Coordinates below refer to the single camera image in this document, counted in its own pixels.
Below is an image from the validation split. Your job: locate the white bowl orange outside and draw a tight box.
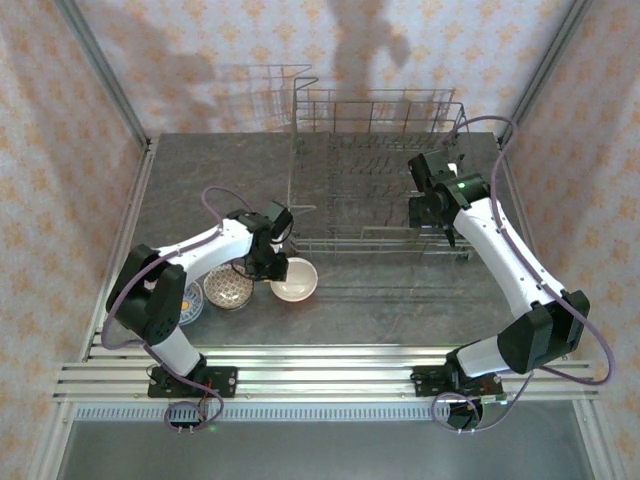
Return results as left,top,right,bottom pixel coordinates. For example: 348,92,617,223
269,257,319,304

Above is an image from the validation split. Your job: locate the brown geometric patterned bowl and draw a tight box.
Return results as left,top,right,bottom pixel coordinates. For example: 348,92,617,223
203,263,254,311

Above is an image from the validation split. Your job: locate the grey wire dish rack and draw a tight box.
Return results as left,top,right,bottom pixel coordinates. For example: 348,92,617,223
287,74,474,264

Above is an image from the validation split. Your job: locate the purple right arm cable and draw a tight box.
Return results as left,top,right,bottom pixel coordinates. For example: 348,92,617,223
432,115,617,435

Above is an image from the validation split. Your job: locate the aluminium mounting rail beam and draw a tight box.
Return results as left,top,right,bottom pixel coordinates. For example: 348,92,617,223
52,344,601,404

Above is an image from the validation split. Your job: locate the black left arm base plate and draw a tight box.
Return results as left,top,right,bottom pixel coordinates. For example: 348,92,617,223
147,365,237,400

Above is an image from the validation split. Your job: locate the aluminium frame post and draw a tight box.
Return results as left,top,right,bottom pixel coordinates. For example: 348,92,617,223
498,0,596,147
53,0,152,147

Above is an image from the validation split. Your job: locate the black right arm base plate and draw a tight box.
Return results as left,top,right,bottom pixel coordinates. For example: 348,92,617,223
412,365,505,400

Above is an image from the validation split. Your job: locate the grey slotted cable duct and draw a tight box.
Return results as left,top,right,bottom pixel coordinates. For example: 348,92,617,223
74,403,451,422

